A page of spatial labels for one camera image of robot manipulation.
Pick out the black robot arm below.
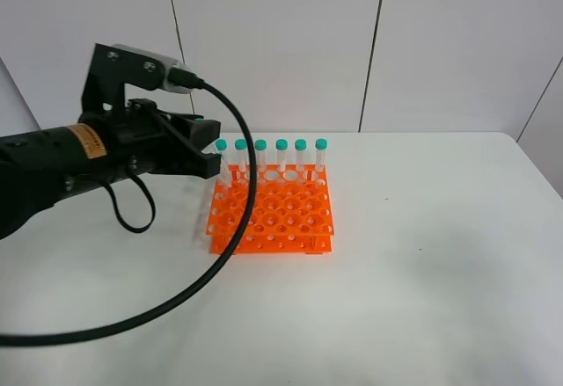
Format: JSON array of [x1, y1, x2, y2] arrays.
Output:
[[1, 99, 221, 237]]

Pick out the black camera cable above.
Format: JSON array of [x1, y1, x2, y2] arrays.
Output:
[[0, 67, 259, 346]]

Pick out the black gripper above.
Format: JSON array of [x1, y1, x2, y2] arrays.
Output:
[[78, 98, 221, 184]]

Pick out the orange plastic test tube rack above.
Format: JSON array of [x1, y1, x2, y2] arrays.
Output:
[[206, 164, 334, 254]]

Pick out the test tube second row left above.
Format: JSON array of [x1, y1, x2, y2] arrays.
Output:
[[216, 152, 231, 198]]

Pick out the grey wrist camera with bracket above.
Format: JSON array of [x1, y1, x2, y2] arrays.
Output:
[[81, 43, 191, 120]]

